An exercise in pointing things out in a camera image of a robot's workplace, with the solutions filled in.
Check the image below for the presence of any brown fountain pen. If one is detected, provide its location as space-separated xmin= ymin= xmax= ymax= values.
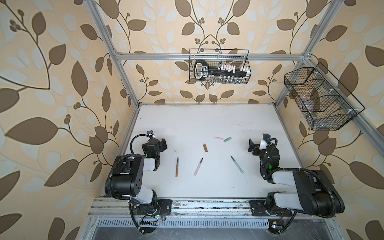
xmin=175 ymin=157 xmax=179 ymax=178

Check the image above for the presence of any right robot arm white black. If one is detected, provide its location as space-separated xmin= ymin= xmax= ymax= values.
xmin=248 ymin=135 xmax=345 ymax=219

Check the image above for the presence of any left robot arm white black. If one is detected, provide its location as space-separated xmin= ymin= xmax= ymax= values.
xmin=105 ymin=131 xmax=168 ymax=211

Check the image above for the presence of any pink fountain pen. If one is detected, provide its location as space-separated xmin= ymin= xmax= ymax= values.
xmin=194 ymin=158 xmax=204 ymax=177

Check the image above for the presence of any black socket holder tool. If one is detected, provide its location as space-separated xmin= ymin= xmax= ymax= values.
xmin=192 ymin=60 xmax=252 ymax=80

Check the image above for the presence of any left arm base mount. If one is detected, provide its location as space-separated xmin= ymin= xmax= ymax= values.
xmin=133 ymin=199 xmax=173 ymax=216

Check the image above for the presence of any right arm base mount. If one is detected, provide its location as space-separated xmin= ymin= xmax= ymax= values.
xmin=249 ymin=200 xmax=293 ymax=218

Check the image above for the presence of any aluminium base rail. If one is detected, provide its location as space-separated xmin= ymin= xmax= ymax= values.
xmin=89 ymin=198 xmax=293 ymax=230

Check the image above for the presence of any side wire basket black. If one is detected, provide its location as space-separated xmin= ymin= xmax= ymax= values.
xmin=284 ymin=62 xmax=366 ymax=131

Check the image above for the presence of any rear wire basket black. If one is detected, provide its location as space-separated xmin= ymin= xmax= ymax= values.
xmin=189 ymin=48 xmax=252 ymax=85

